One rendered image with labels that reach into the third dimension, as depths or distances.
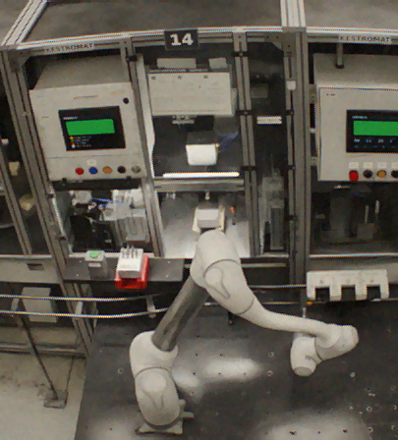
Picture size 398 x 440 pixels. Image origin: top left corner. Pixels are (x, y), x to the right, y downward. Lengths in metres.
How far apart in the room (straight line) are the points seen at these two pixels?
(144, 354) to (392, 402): 1.06
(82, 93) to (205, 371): 1.28
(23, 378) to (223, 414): 1.53
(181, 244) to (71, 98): 0.93
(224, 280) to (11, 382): 2.03
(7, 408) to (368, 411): 2.05
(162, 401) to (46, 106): 1.23
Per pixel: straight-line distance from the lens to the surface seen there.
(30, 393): 4.15
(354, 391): 3.12
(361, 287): 3.23
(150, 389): 2.84
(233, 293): 2.52
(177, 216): 3.54
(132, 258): 3.23
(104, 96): 2.83
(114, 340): 3.37
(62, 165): 3.08
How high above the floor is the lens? 3.26
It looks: 42 degrees down
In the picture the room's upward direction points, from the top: 7 degrees counter-clockwise
